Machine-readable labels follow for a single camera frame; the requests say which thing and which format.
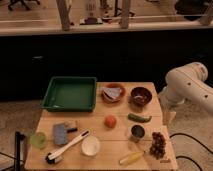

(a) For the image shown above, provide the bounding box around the orange bowl with grey cloth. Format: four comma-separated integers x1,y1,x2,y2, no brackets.
101,83,126,103

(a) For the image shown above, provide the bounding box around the white black brush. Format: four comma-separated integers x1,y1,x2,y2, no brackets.
45,130,90,164

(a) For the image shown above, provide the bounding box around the grey blue sponge block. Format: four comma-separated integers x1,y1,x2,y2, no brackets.
52,120,79,146

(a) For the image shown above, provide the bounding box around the metal cup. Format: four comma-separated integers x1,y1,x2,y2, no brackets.
130,125,145,142

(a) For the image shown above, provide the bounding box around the green plastic cup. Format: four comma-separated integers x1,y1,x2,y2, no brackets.
30,132,47,149

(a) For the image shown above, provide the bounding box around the purple grape bunch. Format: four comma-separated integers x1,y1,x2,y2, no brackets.
150,132,166,159

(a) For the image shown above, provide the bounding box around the green plastic tray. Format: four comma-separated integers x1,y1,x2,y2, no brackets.
42,76,97,112

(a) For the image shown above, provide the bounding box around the green cucumber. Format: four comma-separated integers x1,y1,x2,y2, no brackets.
127,113,152,123

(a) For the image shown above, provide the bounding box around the black cable on floor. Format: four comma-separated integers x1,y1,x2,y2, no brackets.
169,132,213,171

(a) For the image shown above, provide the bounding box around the black stand left of table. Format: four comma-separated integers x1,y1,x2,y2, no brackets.
14,131,26,171

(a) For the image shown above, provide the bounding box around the yellow banana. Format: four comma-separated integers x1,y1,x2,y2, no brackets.
119,152,144,165

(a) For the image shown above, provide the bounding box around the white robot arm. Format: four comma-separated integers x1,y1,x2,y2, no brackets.
158,62,213,125

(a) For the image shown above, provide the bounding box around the dark brown bowl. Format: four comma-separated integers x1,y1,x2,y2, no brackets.
130,87,152,107

